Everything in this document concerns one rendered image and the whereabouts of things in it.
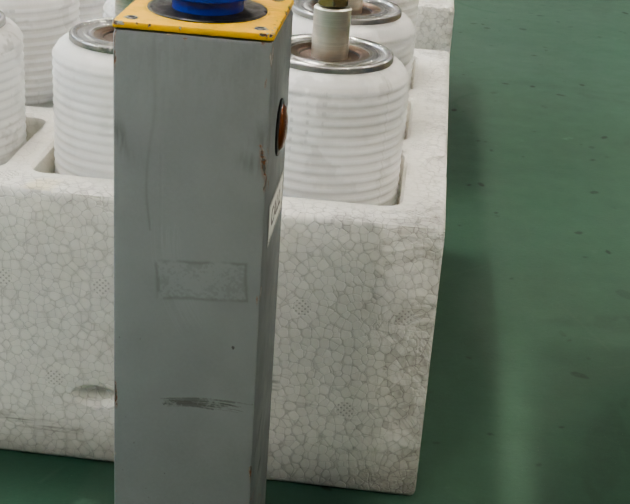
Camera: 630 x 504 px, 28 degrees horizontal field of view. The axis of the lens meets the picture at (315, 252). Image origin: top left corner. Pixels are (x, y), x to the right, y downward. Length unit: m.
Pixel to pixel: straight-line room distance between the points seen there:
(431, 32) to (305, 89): 0.53
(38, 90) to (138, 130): 0.33
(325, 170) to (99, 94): 0.14
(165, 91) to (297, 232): 0.18
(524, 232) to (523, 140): 0.27
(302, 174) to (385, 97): 0.06
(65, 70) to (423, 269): 0.24
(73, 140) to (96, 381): 0.15
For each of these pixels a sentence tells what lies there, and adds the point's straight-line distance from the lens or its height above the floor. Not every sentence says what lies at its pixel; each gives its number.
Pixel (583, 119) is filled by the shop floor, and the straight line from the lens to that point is 1.54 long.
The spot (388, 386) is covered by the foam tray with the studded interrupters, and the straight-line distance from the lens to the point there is 0.74.
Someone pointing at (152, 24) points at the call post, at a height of 0.31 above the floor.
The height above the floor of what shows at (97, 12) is 0.21.
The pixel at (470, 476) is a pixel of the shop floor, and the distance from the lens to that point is 0.81.
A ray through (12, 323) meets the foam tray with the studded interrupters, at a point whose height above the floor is 0.09.
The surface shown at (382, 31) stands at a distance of 0.83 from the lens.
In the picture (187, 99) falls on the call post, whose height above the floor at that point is 0.28.
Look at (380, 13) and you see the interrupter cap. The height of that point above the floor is 0.25.
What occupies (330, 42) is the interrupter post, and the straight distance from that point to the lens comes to 0.74.
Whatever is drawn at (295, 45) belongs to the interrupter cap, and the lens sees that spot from 0.76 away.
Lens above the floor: 0.45
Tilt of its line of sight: 24 degrees down
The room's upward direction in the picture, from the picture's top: 4 degrees clockwise
